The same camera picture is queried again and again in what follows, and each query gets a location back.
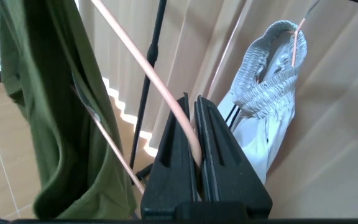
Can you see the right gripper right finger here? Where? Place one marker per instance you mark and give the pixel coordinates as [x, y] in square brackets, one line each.
[235, 186]

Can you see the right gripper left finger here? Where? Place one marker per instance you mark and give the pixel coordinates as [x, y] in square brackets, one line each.
[172, 193]

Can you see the pale grey shorts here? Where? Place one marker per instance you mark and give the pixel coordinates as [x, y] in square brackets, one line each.
[266, 140]

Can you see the green shirt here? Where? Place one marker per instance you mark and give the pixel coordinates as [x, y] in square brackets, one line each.
[57, 124]

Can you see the pink clothes hanger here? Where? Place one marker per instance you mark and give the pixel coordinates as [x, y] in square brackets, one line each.
[135, 53]
[295, 46]

